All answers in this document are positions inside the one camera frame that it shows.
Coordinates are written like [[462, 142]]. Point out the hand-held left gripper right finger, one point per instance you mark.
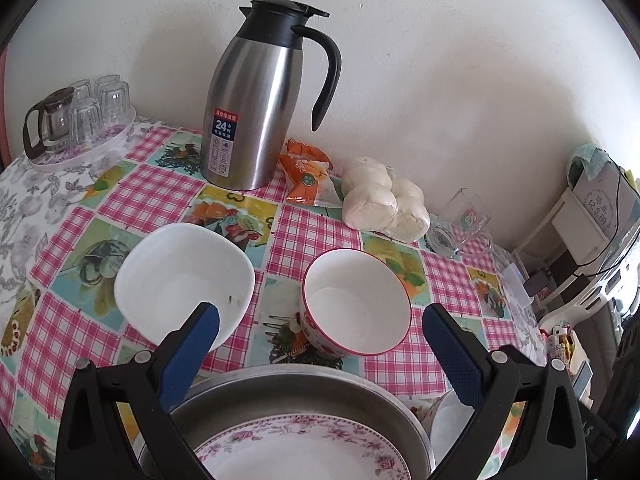
[[452, 355]]

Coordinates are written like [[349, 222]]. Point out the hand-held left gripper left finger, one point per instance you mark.
[[192, 355]]

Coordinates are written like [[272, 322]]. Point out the small white bowl red print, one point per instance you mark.
[[447, 425]]

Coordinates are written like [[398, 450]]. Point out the white square bowl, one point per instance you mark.
[[165, 280]]

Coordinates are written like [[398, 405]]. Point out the strawberry print bowl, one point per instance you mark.
[[350, 305]]

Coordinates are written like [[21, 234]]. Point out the large stainless steel plate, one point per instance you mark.
[[300, 400]]

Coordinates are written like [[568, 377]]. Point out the round floral rim plate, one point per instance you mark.
[[300, 450]]

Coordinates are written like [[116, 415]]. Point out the white power strip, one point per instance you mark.
[[515, 285]]

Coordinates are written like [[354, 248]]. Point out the small white roll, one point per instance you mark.
[[559, 332]]

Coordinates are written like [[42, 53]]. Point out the black charger plug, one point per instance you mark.
[[537, 281]]

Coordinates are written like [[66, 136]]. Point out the clear glass mug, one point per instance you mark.
[[462, 220]]

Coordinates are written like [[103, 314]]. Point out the white wooden chair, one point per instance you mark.
[[560, 230]]

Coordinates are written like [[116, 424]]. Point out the bag of white steamed buns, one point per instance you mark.
[[380, 200]]

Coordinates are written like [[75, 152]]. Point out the pink checked fruit tablecloth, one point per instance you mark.
[[325, 225]]

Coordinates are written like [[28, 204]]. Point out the orange snack packet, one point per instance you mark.
[[305, 182], [302, 149]]

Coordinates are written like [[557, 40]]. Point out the white printed paper bag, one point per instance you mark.
[[605, 200]]

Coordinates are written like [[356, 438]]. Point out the white round tray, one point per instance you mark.
[[100, 152]]

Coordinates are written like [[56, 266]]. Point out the grey floral cloth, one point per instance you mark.
[[30, 195]]

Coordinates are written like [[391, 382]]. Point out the green cloth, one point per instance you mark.
[[587, 160]]

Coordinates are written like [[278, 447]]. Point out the stainless steel thermos jug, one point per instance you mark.
[[250, 110]]

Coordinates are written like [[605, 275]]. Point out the clear drinking glass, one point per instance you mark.
[[81, 89], [114, 105], [86, 120]]

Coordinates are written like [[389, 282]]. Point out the pink board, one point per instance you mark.
[[4, 110]]

